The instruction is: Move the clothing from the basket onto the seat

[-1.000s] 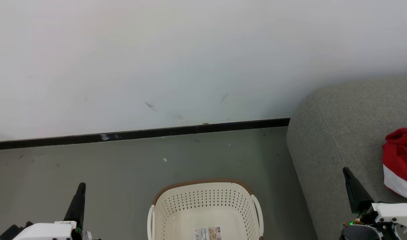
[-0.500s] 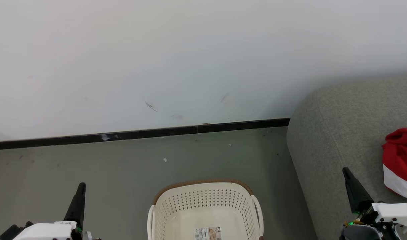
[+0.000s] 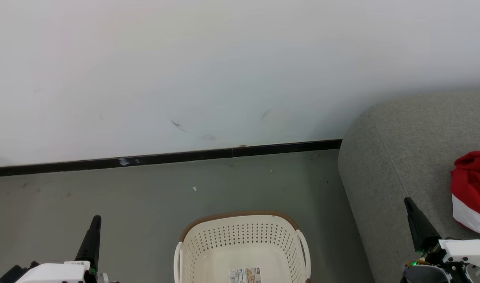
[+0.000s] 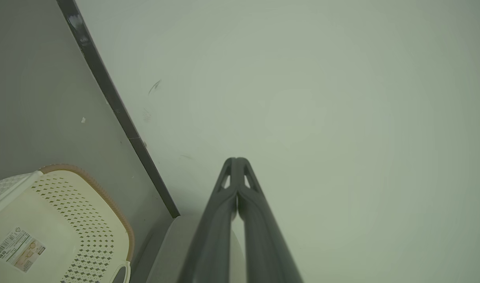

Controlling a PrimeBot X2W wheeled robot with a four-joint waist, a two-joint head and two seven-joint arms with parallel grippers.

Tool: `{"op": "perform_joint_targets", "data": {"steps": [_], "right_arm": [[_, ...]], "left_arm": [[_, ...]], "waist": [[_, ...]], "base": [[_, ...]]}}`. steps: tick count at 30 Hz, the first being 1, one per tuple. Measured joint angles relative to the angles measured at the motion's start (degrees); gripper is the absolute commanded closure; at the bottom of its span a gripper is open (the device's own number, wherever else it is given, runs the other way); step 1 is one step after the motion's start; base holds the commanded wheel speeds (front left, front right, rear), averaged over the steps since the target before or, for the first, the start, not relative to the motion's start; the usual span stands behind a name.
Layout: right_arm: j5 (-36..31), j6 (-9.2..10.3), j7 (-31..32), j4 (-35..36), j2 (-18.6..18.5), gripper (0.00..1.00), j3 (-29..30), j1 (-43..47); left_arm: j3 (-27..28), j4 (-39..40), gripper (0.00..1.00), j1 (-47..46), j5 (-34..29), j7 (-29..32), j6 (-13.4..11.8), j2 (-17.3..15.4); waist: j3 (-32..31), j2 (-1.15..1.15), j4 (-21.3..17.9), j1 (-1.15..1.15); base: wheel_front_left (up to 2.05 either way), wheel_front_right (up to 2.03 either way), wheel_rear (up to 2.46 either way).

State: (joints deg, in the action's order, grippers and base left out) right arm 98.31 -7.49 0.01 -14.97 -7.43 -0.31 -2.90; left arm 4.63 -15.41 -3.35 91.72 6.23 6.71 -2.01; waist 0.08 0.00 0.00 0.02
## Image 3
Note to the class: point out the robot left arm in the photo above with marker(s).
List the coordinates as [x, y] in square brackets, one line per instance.
[13, 275]

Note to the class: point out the dark baseboard strip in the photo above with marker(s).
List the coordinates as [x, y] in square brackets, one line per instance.
[165, 158]

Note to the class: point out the paper label sticker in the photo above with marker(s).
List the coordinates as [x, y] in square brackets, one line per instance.
[245, 276]

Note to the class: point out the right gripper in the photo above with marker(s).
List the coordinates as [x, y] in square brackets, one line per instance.
[432, 271]

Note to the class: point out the red and white garment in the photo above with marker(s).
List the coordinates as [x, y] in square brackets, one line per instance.
[473, 181]

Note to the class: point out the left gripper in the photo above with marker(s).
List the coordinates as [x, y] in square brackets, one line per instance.
[96, 275]

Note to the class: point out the cream perforated laundry basket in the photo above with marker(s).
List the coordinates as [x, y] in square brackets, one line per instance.
[243, 243]

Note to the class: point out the grey fabric sofa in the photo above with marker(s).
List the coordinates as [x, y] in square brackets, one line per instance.
[401, 157]

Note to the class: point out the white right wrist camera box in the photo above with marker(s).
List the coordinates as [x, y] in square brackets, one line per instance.
[466, 249]

